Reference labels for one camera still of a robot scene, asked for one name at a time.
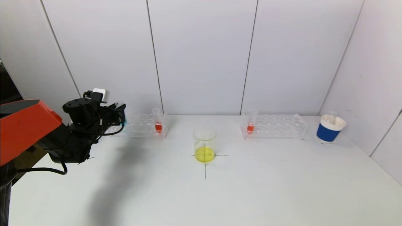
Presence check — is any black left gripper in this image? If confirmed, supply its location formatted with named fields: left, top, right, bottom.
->
left=100, top=102, right=127, bottom=126

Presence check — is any test tube with blue liquid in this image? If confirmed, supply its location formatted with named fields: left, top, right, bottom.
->
left=114, top=101, right=127, bottom=126

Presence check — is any clear acrylic test tube rack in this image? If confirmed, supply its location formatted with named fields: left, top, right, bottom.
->
left=240, top=114, right=307, bottom=140
left=121, top=113, right=169, bottom=138

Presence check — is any test tube with red liquid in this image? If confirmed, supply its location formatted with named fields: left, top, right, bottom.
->
left=152, top=108, right=163, bottom=134
left=247, top=109, right=258, bottom=134

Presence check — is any clear glass beaker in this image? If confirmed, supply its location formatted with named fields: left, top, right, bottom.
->
left=193, top=126, right=217, bottom=163

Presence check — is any black robot torso column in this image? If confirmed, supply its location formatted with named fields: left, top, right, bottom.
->
left=0, top=169, right=18, bottom=226

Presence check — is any blue white paper cup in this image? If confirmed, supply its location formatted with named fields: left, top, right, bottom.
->
left=316, top=115, right=347, bottom=144

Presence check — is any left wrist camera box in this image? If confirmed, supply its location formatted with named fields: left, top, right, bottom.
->
left=83, top=88, right=111, bottom=104

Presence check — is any black left camera cable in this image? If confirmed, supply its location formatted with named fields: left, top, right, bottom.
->
left=99, top=121, right=125, bottom=136

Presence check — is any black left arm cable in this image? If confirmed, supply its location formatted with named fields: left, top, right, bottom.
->
left=16, top=159, right=68, bottom=175

